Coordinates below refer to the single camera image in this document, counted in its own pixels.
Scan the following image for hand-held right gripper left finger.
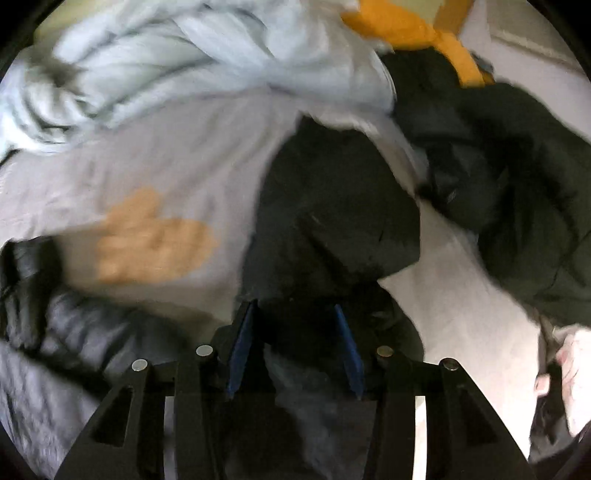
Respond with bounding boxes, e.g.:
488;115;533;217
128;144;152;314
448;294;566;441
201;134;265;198
53;300;274;480

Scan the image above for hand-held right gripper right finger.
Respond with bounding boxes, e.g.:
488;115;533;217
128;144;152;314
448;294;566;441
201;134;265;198
332;302;539;480

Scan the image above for black puffer jacket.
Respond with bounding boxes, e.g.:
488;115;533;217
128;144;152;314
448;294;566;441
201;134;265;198
0;115;428;480

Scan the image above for white pink printed cloth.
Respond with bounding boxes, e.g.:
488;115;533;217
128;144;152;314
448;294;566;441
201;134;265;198
536;325;591;439

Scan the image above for dark green coat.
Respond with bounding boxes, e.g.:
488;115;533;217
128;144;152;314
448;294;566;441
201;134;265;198
383;48;591;328

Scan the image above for light blue duvet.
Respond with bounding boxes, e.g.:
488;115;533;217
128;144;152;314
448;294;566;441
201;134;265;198
0;0;398;158

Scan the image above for yellow cloth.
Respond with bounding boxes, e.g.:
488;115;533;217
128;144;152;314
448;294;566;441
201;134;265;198
342;0;495;88

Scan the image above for wooden bunk bed frame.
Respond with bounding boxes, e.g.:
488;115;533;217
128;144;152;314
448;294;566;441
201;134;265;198
434;0;476;35

